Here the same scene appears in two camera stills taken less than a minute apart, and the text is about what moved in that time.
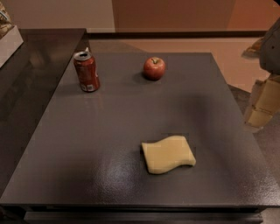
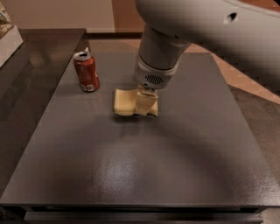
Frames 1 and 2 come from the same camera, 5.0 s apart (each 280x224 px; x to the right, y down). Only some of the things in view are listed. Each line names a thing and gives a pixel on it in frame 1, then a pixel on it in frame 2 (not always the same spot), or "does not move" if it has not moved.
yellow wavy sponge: x=167 y=153 → x=125 y=102
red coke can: x=87 y=73 does not move
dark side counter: x=29 y=80 does not move
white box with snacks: x=10 y=38 does not move
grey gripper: x=271 y=51 → x=154 y=74
